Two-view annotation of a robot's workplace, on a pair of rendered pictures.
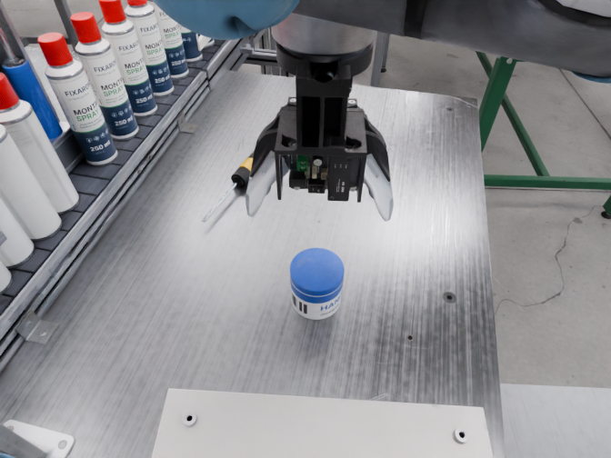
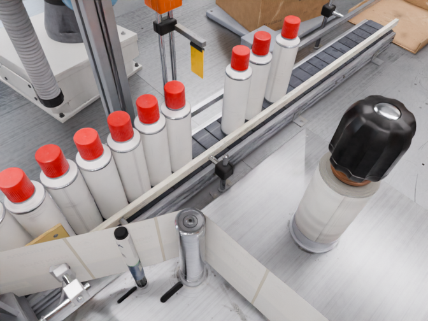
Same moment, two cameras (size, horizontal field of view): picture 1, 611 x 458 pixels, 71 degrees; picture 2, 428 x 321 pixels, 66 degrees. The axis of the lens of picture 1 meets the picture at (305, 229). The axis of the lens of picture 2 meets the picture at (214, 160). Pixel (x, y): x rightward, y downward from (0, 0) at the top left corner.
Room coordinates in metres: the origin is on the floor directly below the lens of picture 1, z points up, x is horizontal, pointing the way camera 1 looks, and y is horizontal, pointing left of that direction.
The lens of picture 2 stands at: (0.43, 0.73, 1.43)
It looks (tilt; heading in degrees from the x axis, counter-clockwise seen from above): 52 degrees down; 211
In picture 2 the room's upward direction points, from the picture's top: 4 degrees clockwise
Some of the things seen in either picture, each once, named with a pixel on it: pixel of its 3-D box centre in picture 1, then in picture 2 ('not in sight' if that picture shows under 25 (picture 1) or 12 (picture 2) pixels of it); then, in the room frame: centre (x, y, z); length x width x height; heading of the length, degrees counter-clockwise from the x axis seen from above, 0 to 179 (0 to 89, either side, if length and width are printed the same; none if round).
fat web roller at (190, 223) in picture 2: not in sight; (191, 251); (0.28, 0.61, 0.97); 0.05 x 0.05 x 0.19
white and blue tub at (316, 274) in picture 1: (316, 283); not in sight; (0.33, -0.01, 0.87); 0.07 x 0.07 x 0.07
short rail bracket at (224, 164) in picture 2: not in sight; (224, 173); (0.09, 0.55, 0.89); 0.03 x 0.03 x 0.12; 77
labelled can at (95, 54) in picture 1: (105, 80); not in sight; (0.66, 0.33, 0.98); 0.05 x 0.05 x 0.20
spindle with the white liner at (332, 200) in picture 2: not in sight; (341, 185); (0.10, 0.75, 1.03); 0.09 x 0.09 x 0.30
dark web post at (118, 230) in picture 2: not in sight; (132, 261); (0.34, 0.55, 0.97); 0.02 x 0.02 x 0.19
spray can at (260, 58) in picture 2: not in sight; (255, 79); (-0.10, 0.50, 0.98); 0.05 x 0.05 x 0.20
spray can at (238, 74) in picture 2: not in sight; (235, 93); (-0.03, 0.49, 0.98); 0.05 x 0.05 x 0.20
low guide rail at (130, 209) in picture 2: not in sight; (286, 99); (-0.17, 0.56, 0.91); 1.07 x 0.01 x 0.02; 167
